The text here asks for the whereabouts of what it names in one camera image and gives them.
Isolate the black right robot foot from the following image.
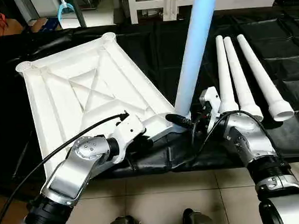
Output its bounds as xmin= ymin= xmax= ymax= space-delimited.
xmin=182 ymin=207 xmax=218 ymax=224

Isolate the white plastic table leg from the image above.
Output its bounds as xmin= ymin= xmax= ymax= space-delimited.
xmin=223 ymin=35 xmax=264 ymax=124
xmin=169 ymin=0 xmax=223 ymax=120
xmin=215 ymin=35 xmax=240 ymax=114
xmin=236 ymin=32 xmax=296 ymax=124

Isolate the cardboard box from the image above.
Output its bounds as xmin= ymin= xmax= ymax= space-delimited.
xmin=0 ymin=18 xmax=28 ymax=47

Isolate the small blue box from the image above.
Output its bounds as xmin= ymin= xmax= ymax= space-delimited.
xmin=30 ymin=16 xmax=62 ymax=33

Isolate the light blue hanger hook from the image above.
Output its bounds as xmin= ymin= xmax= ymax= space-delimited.
xmin=56 ymin=0 xmax=78 ymax=28

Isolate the white plastic table top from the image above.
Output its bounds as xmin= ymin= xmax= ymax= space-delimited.
xmin=14 ymin=29 xmax=192 ymax=182

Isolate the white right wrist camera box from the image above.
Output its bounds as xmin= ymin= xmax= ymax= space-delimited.
xmin=198 ymin=86 xmax=222 ymax=134

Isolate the black work mat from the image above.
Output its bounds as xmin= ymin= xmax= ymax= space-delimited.
xmin=0 ymin=6 xmax=299 ymax=189

